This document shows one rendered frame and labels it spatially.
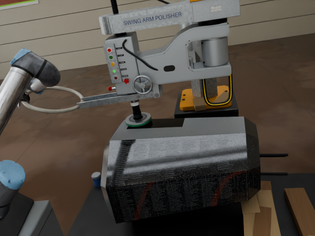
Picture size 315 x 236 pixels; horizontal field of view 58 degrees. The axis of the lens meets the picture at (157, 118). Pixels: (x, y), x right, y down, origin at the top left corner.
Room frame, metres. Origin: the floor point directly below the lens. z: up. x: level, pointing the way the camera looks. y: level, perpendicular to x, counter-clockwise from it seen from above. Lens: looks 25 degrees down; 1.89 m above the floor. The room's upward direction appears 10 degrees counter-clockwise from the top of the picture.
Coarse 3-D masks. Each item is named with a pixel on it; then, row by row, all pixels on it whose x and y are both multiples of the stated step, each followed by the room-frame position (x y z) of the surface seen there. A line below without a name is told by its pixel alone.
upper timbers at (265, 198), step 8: (264, 192) 1.80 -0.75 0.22; (264, 200) 1.71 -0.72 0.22; (272, 200) 1.70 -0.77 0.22; (272, 208) 1.62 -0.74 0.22; (248, 216) 1.58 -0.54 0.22; (272, 216) 1.54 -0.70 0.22; (248, 224) 1.51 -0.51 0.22; (272, 224) 1.47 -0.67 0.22; (248, 232) 1.44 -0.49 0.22; (272, 232) 1.41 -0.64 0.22
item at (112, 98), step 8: (144, 88) 2.19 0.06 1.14; (160, 88) 2.17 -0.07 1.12; (88, 96) 2.28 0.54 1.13; (96, 96) 2.26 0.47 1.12; (104, 96) 2.25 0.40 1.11; (112, 96) 2.24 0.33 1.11; (120, 96) 2.11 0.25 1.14; (128, 96) 2.10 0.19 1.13; (136, 96) 2.08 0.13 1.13; (144, 96) 2.08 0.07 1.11; (152, 96) 2.07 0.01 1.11; (80, 104) 2.17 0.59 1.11; (88, 104) 2.16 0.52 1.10; (96, 104) 2.15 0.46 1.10; (104, 104) 2.14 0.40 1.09
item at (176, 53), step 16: (192, 32) 1.98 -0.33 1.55; (208, 32) 1.96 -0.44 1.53; (224, 32) 1.94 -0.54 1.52; (160, 48) 2.17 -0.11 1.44; (176, 48) 2.00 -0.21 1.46; (144, 64) 2.04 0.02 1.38; (160, 64) 2.02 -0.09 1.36; (176, 64) 2.00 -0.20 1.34; (192, 64) 2.10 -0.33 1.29; (224, 64) 1.99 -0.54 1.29; (144, 80) 2.04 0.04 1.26; (160, 80) 2.02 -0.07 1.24; (176, 80) 2.00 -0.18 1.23; (192, 80) 2.00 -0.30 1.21
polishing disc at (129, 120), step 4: (144, 112) 2.24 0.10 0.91; (128, 116) 2.22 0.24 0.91; (132, 116) 2.21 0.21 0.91; (144, 116) 2.16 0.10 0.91; (148, 116) 2.15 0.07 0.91; (128, 120) 2.14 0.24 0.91; (132, 120) 2.12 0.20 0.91; (136, 120) 2.11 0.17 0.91; (140, 120) 2.10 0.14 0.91; (144, 120) 2.08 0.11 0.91; (148, 120) 2.09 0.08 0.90; (128, 124) 2.09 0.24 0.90; (132, 124) 2.07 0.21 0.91; (136, 124) 2.06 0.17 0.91
